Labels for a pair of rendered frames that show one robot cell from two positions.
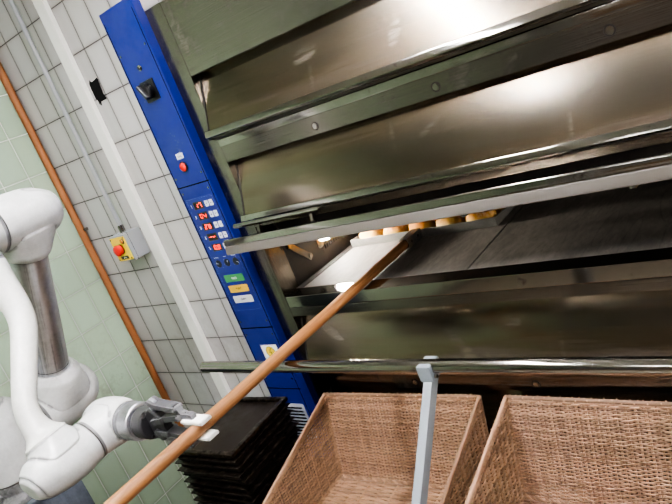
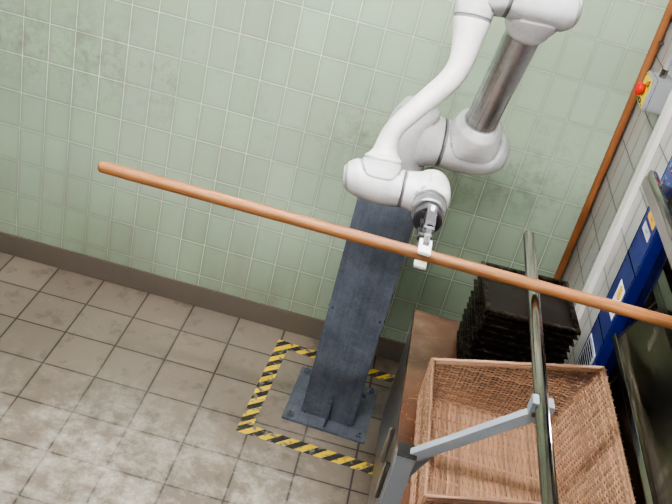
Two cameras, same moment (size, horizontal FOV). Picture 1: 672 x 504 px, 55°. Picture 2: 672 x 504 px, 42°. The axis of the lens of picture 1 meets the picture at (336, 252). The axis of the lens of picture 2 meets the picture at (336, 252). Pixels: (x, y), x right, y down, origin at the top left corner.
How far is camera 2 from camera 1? 0.97 m
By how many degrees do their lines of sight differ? 48
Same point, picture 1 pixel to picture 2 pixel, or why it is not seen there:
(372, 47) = not seen: outside the picture
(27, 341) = (436, 91)
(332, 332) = (653, 336)
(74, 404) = (467, 161)
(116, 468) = (487, 236)
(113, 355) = (573, 161)
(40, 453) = (366, 162)
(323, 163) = not seen: outside the picture
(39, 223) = (540, 18)
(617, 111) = not seen: outside the picture
